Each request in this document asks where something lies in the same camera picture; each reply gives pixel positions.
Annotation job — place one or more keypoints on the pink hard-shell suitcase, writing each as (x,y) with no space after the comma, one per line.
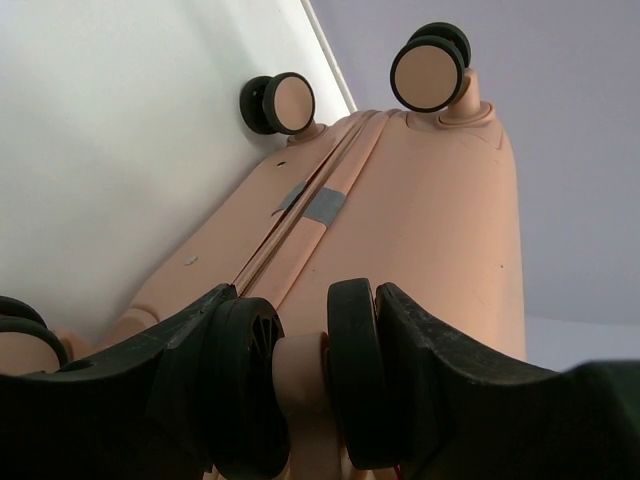
(424,196)

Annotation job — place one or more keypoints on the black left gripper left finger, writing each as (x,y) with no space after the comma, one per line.
(131,411)

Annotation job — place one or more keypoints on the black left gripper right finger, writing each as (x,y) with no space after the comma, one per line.
(467,411)

